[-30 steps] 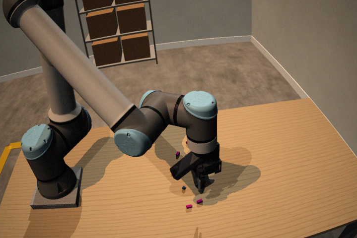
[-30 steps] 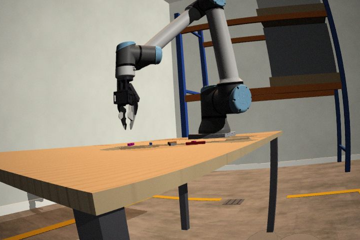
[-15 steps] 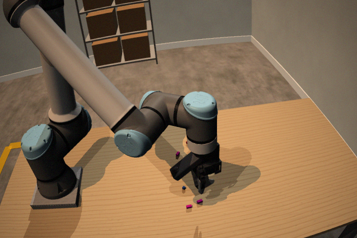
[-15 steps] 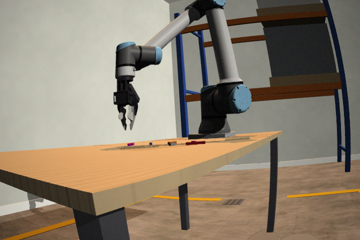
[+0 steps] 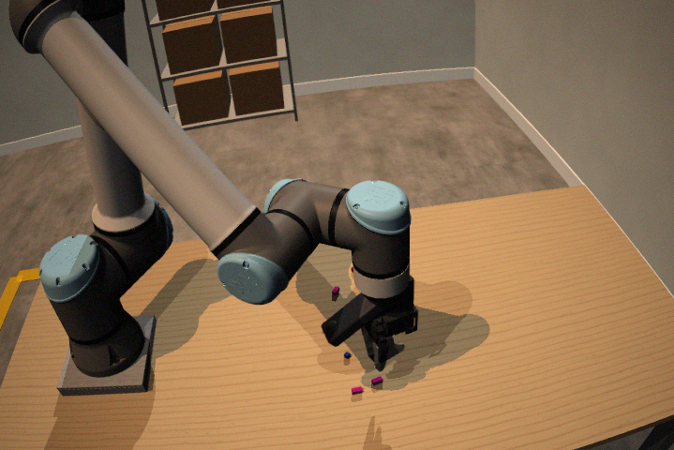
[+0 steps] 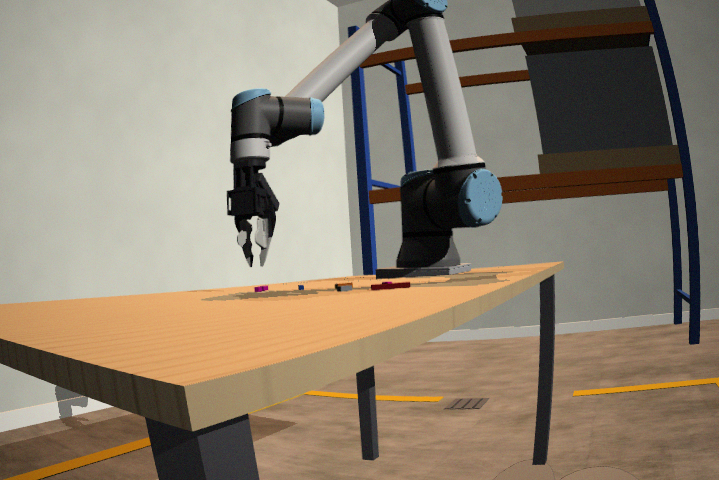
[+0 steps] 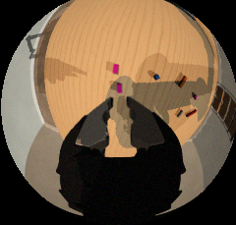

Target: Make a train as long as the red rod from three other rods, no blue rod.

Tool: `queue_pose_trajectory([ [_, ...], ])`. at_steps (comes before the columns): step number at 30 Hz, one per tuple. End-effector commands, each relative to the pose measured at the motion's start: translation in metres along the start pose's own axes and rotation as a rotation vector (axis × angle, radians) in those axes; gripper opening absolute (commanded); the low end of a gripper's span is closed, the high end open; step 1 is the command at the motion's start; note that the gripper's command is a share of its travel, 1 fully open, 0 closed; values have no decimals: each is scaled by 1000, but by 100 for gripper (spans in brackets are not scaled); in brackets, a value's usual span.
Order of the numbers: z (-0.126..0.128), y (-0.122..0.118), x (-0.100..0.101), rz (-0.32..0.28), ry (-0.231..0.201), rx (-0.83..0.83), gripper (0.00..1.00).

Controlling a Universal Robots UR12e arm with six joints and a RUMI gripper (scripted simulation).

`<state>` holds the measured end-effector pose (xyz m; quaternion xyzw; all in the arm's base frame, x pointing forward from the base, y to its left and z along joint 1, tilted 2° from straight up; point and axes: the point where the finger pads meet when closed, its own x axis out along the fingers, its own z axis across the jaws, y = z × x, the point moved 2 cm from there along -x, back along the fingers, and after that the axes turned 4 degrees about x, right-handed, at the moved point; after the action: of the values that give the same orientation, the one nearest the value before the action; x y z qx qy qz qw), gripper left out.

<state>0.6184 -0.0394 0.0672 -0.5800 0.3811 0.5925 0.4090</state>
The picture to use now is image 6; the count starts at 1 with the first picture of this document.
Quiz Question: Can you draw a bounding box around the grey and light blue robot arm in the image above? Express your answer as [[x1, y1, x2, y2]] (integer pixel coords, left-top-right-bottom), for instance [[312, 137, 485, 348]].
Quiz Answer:
[[230, 0, 502, 268]]

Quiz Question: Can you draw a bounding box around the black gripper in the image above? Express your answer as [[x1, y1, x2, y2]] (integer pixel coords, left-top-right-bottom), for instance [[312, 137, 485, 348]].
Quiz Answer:
[[227, 160, 276, 267]]

